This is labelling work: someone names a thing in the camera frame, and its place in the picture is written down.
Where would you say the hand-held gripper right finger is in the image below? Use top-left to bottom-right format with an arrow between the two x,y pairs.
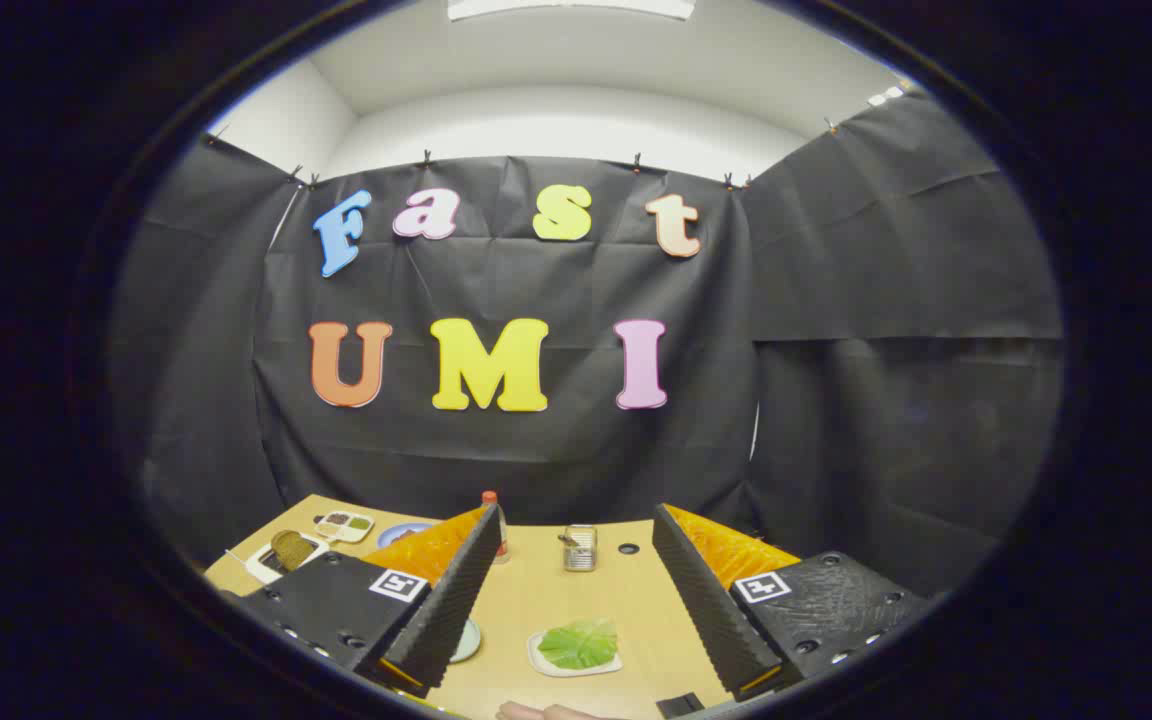
651,503 -> 937,701

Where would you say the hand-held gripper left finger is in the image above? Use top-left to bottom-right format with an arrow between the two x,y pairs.
221,503 -> 504,701

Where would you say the green lettuce leaf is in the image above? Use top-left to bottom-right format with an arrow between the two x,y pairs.
538,618 -> 619,671

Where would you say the toasted bread slice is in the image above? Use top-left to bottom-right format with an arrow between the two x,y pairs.
269,530 -> 319,573

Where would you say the clear plastic bottle red cap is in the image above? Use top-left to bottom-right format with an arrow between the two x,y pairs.
481,490 -> 509,561

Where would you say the white square plate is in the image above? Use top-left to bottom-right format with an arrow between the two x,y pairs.
526,625 -> 625,679

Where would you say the white divided seasoning dish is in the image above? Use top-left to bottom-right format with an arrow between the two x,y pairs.
314,510 -> 375,544

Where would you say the white toaster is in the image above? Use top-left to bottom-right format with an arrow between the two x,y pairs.
244,530 -> 332,586

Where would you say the ceiling light panel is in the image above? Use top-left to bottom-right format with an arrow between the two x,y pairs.
448,0 -> 697,23

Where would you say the metal wire utensil basket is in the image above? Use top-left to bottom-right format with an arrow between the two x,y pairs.
563,525 -> 599,573

